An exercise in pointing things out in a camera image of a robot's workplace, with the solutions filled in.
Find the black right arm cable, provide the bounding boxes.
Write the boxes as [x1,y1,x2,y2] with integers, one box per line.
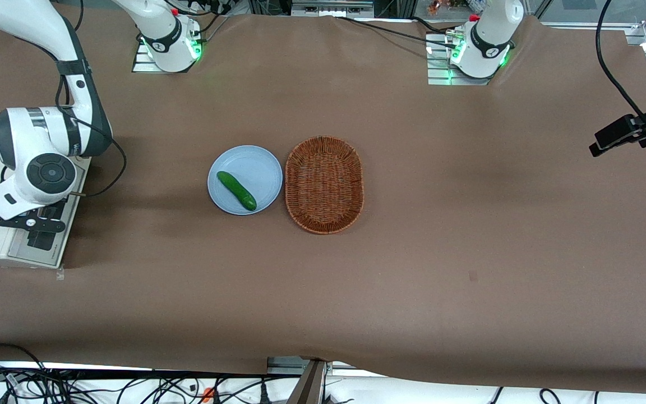
[54,59,128,198]

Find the oven door with dark window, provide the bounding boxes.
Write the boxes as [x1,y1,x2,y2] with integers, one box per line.
[7,194,81,268]

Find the brown wicker basket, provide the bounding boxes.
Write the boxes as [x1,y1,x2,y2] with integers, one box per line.
[284,135,364,235]

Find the light blue plate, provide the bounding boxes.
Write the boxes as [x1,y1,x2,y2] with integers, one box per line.
[207,145,283,216]

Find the black floor cable tangle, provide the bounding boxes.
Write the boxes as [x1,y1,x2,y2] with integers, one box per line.
[0,365,270,404]

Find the brown table cloth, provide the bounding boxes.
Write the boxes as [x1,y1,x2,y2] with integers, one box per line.
[0,0,646,394]

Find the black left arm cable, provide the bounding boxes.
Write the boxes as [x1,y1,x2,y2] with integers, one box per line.
[595,0,646,135]

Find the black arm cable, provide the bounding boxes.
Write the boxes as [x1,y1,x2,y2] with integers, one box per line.
[595,0,646,135]
[54,59,128,198]

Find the dark table frame post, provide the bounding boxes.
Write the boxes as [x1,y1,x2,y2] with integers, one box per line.
[286,360,327,404]

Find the black looped floor cable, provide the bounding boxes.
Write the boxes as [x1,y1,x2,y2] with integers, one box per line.
[0,343,49,375]

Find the green cucumber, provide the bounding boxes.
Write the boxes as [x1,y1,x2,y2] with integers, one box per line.
[216,171,258,212]

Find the aluminium table frame bracket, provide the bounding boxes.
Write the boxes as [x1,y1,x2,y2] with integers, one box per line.
[267,356,333,376]

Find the aluminium rear frame bar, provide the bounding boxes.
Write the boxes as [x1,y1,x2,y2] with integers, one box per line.
[291,0,375,17]

